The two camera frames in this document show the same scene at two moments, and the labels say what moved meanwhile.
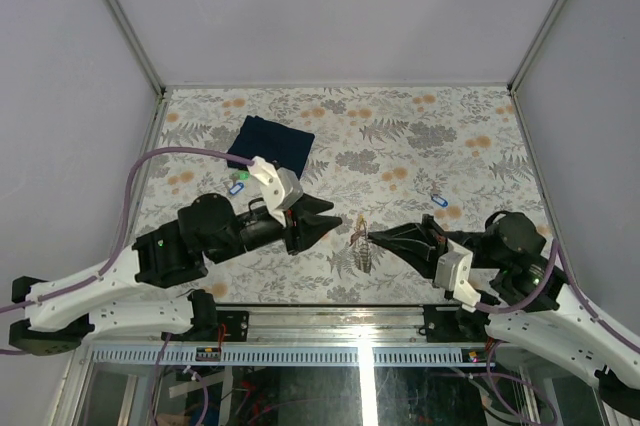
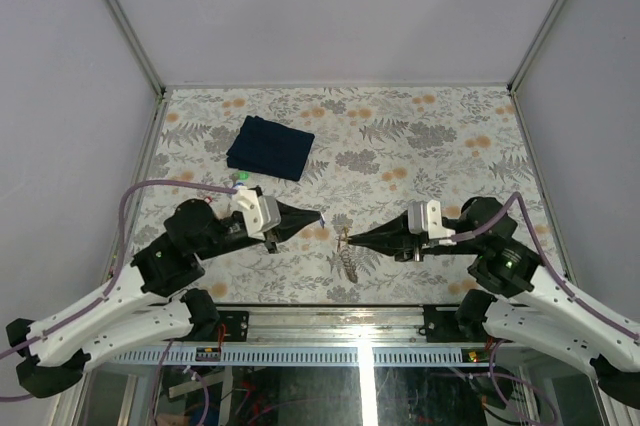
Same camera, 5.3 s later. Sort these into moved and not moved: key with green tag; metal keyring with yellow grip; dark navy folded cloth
Moved: metal keyring with yellow grip
Not moved: dark navy folded cloth; key with green tag
